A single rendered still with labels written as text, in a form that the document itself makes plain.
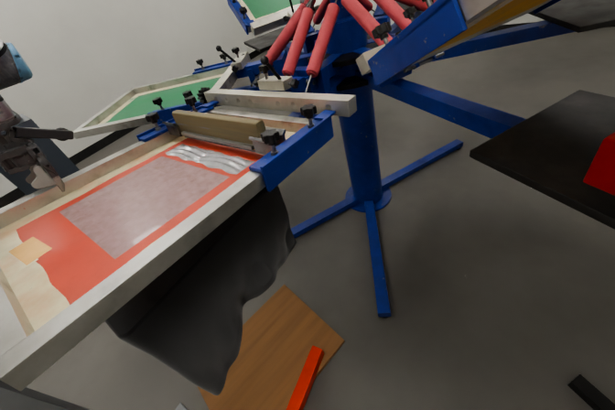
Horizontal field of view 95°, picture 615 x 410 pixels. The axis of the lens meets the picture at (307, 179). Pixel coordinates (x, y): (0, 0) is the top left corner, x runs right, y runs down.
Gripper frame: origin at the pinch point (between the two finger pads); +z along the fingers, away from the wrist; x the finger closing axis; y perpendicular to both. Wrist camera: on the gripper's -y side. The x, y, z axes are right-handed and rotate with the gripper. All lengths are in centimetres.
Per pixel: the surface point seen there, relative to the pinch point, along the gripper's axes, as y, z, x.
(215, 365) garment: 3, 47, 48
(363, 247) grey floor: -93, 98, 43
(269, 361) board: -17, 105, 32
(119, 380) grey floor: 29, 112, -34
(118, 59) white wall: -172, -1, -353
